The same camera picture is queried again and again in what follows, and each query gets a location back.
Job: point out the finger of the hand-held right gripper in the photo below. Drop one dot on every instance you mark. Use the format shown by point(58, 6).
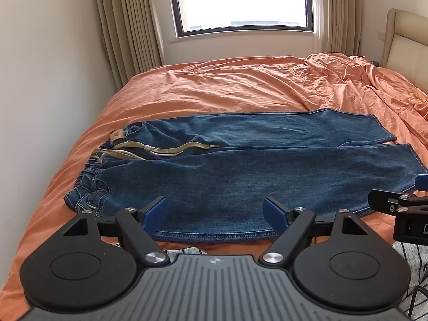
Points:
point(422, 183)
point(384, 199)

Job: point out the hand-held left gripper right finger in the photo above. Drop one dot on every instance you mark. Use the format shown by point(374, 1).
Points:
point(272, 211)

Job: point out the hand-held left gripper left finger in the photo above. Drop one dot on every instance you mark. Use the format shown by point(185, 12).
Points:
point(155, 213)

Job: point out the blue denim pants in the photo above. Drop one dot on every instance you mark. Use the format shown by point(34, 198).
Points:
point(234, 187)

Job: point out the white patterned cloth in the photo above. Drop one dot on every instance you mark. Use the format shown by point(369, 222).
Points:
point(413, 274)

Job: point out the beige fabric belt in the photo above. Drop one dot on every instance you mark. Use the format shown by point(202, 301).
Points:
point(167, 149)

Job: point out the crumpled orange duvet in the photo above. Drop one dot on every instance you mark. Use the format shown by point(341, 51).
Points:
point(367, 83)

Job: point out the small black object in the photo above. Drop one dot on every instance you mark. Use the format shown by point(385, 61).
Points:
point(375, 62)

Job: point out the orange bed sheet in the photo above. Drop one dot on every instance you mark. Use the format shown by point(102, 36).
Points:
point(217, 87)

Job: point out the beige padded headboard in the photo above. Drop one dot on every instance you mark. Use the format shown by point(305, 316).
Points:
point(406, 40)

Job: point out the beige curtain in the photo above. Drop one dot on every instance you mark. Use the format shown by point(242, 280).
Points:
point(127, 23)
point(336, 10)

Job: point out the black framed window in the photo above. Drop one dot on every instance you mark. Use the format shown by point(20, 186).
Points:
point(240, 3)

